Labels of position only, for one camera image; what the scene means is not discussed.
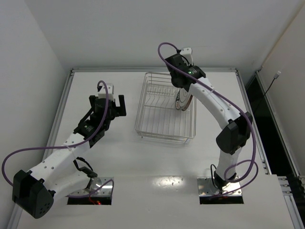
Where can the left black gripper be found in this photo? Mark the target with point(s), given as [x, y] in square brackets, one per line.
[116, 109]

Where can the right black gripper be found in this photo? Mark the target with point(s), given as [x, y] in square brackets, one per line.
[177, 81]

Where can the green rimmed white plate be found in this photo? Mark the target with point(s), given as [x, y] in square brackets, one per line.
[179, 99]

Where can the red rimmed plate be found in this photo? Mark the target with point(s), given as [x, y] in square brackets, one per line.
[187, 100]

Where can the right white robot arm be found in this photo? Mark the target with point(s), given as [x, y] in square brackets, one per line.
[193, 83]

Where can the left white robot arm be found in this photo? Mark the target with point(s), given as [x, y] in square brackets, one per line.
[59, 175]

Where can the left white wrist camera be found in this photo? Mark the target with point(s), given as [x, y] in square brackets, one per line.
[106, 88]

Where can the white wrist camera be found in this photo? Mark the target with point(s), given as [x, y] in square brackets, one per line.
[187, 53]
[106, 88]

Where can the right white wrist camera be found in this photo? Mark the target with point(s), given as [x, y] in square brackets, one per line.
[187, 53]

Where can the metal wire dish rack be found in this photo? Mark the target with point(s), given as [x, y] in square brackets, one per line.
[157, 116]

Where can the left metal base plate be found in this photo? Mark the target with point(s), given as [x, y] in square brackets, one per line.
[97, 187]

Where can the metal base plate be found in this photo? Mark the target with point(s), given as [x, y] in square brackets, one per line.
[97, 187]
[206, 188]

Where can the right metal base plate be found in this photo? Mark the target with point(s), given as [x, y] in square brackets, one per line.
[206, 188]

